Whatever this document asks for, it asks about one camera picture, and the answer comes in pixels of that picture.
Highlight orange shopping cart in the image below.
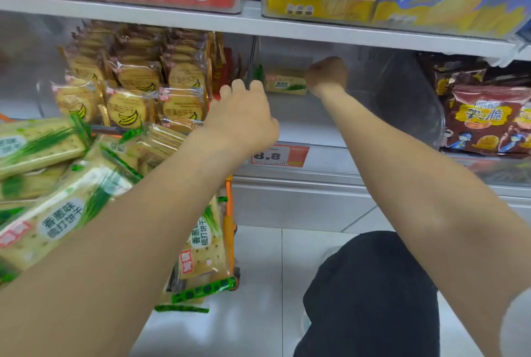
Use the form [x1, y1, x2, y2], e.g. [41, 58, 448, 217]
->
[0, 112, 241, 293]

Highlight person's left forearm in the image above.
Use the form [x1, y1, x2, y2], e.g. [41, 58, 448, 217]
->
[0, 122, 266, 357]

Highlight person's left hand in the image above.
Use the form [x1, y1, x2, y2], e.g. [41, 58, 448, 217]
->
[202, 78, 281, 154]

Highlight person's right forearm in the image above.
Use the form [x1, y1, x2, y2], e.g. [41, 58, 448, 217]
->
[317, 81, 531, 357]

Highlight person's right leg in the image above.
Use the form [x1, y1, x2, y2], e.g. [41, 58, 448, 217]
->
[292, 230, 440, 357]

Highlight person's right hand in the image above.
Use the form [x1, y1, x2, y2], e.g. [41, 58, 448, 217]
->
[305, 56, 349, 98]

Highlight white metal store shelf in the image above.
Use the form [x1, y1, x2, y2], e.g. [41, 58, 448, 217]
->
[0, 0, 531, 233]

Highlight group of banana biscuit packets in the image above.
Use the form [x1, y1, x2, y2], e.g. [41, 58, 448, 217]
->
[51, 20, 228, 134]

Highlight row of dark red bags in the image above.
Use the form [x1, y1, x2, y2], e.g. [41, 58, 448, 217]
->
[419, 52, 531, 159]

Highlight green cracker packets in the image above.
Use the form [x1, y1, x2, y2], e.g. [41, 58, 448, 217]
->
[0, 114, 237, 314]
[252, 64, 309, 96]

